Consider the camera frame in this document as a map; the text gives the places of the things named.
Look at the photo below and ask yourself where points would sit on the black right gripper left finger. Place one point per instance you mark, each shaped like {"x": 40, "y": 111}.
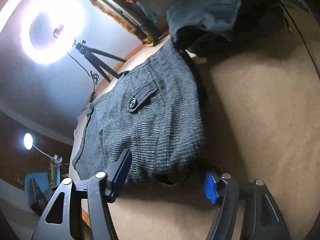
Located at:
{"x": 61, "y": 219}

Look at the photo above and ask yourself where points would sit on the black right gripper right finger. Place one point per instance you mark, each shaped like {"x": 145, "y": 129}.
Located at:
{"x": 262, "y": 218}

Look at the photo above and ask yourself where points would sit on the grey houndstooth pants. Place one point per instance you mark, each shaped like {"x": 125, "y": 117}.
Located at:
{"x": 154, "y": 111}

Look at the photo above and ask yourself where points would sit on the white desk lamp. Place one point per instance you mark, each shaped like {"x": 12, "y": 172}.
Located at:
{"x": 29, "y": 144}

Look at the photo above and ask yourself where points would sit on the small black tripod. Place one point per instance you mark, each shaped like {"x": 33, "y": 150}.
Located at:
{"x": 90, "y": 54}

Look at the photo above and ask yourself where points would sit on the dark folded clothes stack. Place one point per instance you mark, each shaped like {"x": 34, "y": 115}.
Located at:
{"x": 203, "y": 26}

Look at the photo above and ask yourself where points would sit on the folded silver tripod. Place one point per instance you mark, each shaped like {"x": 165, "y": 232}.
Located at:
{"x": 122, "y": 12}

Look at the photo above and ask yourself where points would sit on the orange patterned cloth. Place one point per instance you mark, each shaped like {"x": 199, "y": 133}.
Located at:
{"x": 120, "y": 7}

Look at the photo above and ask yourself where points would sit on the bright ring light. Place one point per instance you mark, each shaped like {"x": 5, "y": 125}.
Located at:
{"x": 49, "y": 28}

